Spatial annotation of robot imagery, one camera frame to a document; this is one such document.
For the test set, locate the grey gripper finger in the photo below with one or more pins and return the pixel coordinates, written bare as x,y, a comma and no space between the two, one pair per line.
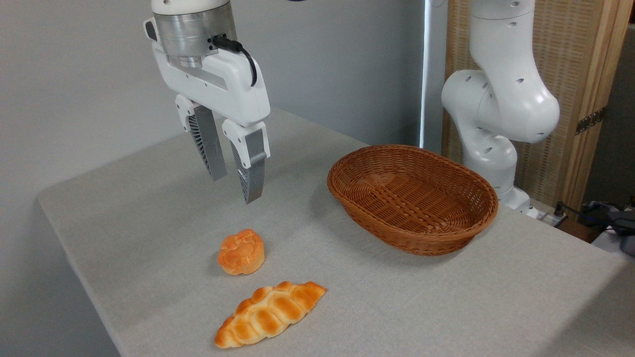
254,168
211,148

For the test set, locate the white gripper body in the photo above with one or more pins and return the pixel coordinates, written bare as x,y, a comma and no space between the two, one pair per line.
233,89

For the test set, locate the round orange bread roll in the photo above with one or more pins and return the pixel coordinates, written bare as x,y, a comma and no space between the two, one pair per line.
241,252

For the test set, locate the long braided bread loaf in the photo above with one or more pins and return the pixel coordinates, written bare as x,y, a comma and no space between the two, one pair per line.
270,313

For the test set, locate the brown wicker basket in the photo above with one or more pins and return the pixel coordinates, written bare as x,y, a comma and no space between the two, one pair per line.
412,198

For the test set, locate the grey tablecloth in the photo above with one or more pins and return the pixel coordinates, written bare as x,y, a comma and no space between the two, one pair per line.
347,297

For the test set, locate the white power strip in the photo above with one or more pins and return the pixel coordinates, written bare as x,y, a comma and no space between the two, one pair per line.
549,217

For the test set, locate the brown wooden box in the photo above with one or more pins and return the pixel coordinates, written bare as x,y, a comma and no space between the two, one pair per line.
578,230

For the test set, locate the metal screen hinge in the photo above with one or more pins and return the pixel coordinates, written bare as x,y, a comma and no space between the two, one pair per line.
590,121

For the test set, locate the wooden folding screen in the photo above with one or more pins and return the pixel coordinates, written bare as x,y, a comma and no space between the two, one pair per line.
580,59

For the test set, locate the dark grey background device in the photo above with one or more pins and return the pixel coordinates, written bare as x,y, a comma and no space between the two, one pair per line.
622,225

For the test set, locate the white upright post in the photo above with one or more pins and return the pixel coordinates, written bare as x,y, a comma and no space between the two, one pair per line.
432,74

